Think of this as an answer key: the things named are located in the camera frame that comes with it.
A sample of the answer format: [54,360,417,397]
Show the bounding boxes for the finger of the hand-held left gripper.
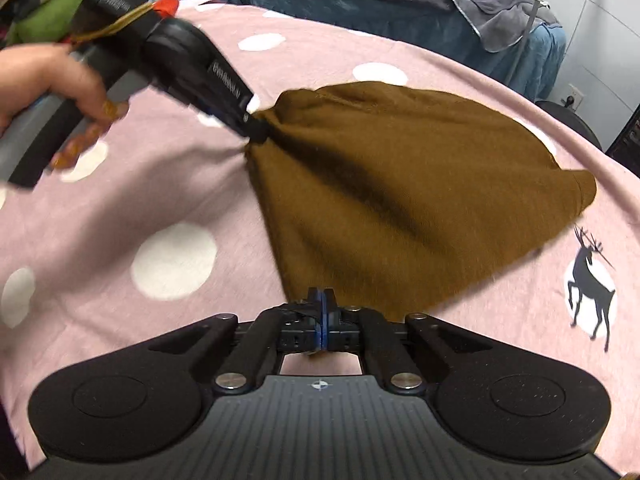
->
[241,109,274,144]

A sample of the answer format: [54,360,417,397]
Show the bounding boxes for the green and checked fabric pile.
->
[10,0,104,44]

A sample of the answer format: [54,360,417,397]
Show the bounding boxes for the black furniture edge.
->
[605,110,640,179]

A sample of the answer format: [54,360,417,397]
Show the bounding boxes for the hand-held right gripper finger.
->
[322,287,496,394]
[147,287,324,394]

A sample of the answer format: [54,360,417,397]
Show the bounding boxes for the thin metal pole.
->
[520,0,549,44]

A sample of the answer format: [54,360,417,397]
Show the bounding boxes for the grey towel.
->
[452,0,564,54]

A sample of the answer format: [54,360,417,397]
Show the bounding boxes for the person's left hand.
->
[0,42,131,172]

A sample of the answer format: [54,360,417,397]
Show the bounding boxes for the black round chair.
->
[535,100,604,152]

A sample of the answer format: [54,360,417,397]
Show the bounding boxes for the pink dotted blanket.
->
[0,2,640,477]

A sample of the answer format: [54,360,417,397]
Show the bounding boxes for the brown sweater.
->
[242,81,598,324]

